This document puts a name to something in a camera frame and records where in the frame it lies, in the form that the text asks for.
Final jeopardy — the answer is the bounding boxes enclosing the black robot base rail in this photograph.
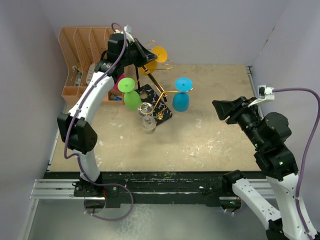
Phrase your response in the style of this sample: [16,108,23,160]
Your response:
[43,171,239,208]

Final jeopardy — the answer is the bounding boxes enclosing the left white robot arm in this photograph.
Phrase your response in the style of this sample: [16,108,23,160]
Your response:
[57,30,157,196]

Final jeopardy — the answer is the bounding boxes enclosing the yellow wine glass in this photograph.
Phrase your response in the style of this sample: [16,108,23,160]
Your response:
[145,46,168,74]

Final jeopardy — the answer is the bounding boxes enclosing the orange desk file organizer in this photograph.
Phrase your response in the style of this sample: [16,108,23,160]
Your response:
[58,26,114,105]

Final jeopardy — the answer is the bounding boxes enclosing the green wine glass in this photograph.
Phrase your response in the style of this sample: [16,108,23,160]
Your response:
[118,77,142,111]

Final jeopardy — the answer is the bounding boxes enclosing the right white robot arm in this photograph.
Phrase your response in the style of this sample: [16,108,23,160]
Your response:
[212,96,320,240]

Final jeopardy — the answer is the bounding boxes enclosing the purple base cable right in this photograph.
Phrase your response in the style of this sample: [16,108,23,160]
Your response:
[223,199,248,216]

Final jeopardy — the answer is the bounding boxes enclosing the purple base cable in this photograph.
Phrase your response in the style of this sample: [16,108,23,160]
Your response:
[83,183,135,222]
[223,199,248,216]

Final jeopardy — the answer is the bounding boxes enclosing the blue grey glue stick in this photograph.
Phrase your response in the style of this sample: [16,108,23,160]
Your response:
[109,94,122,101]

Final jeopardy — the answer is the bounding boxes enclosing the pink wine glass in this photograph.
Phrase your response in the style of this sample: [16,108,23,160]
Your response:
[113,74,126,91]

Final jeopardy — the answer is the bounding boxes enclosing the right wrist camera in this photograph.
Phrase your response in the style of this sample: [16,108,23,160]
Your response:
[248,85,275,107]

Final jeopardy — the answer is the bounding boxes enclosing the gold wine glass rack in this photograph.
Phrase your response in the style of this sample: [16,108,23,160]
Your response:
[135,40,178,126]

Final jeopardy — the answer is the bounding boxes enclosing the clear wine glass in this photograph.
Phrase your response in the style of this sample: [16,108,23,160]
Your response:
[137,102,157,134]

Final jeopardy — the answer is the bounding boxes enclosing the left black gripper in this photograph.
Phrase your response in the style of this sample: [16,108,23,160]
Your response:
[120,38,157,68]

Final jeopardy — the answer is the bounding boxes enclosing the blue wine glass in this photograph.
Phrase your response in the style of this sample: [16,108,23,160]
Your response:
[172,77,193,112]

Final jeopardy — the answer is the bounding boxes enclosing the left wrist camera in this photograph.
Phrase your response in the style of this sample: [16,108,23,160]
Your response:
[123,24,135,43]

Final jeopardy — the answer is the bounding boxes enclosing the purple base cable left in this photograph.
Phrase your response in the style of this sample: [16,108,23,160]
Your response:
[83,183,135,222]

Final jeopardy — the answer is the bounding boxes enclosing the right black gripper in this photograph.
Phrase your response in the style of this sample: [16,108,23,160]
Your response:
[212,95,265,148]

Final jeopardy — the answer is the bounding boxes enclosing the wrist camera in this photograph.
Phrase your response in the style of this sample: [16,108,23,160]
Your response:
[248,85,275,107]
[123,24,135,43]

